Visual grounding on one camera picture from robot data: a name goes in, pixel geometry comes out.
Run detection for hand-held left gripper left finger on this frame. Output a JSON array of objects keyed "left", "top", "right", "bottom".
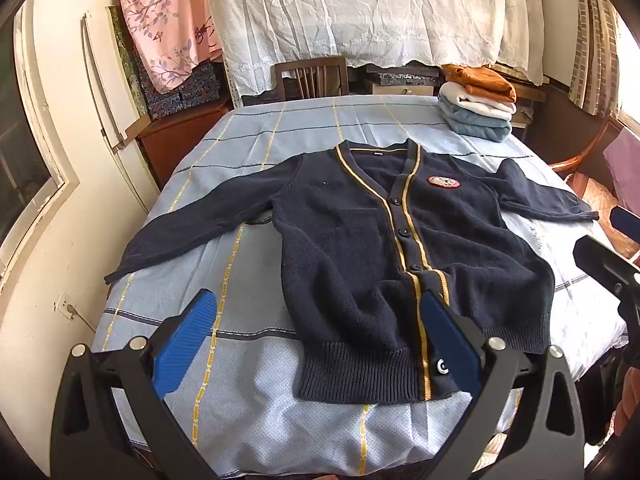
[{"left": 50, "top": 287, "right": 221, "bottom": 480}]

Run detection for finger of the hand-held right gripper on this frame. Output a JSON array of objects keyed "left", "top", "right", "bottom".
[
  {"left": 610, "top": 206, "right": 640, "bottom": 237},
  {"left": 572, "top": 235, "right": 640, "bottom": 291}
]

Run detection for white framed window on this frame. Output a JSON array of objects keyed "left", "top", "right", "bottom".
[{"left": 0, "top": 0, "right": 81, "bottom": 281}]

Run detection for wooden cabinet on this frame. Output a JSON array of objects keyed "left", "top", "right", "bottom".
[{"left": 135, "top": 97, "right": 233, "bottom": 191}]

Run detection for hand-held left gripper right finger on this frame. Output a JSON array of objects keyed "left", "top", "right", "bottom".
[{"left": 420, "top": 290, "right": 586, "bottom": 480}]

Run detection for pink floral cloth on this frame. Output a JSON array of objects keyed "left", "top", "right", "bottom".
[{"left": 118, "top": 0, "right": 224, "bottom": 95}]

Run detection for navy knit cardigan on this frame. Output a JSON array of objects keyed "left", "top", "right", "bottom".
[{"left": 104, "top": 139, "right": 601, "bottom": 405}]

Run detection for purple cloth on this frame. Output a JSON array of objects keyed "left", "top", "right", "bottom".
[{"left": 602, "top": 130, "right": 640, "bottom": 206}]

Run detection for dark floral cloth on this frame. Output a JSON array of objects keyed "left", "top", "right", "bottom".
[{"left": 137, "top": 60, "right": 223, "bottom": 122}]

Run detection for light blue checked tablecloth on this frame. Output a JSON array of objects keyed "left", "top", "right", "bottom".
[{"left": 92, "top": 94, "right": 628, "bottom": 478}]

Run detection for orange folded garment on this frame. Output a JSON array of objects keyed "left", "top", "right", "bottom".
[{"left": 442, "top": 63, "right": 518, "bottom": 104}]

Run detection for white boards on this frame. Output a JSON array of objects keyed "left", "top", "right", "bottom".
[{"left": 80, "top": 10, "right": 141, "bottom": 153}]

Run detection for green marbled board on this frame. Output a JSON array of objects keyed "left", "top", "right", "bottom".
[{"left": 106, "top": 6, "right": 151, "bottom": 123}]

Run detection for beige checked curtain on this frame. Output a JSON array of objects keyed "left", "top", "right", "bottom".
[{"left": 570, "top": 0, "right": 623, "bottom": 116}]

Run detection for blue folded garment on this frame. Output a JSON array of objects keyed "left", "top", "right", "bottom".
[{"left": 440, "top": 101, "right": 513, "bottom": 143}]

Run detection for round-backed wooden chair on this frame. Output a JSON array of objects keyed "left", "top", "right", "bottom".
[{"left": 547, "top": 115, "right": 621, "bottom": 196}]

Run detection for white folded garment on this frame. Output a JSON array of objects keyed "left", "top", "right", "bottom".
[{"left": 439, "top": 81, "right": 517, "bottom": 122}]

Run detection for white lace cover cloth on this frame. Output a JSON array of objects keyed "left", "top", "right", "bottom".
[{"left": 200, "top": 0, "right": 546, "bottom": 97}]

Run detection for dark wooden chair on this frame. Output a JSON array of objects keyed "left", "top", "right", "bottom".
[{"left": 270, "top": 56, "right": 351, "bottom": 102}]

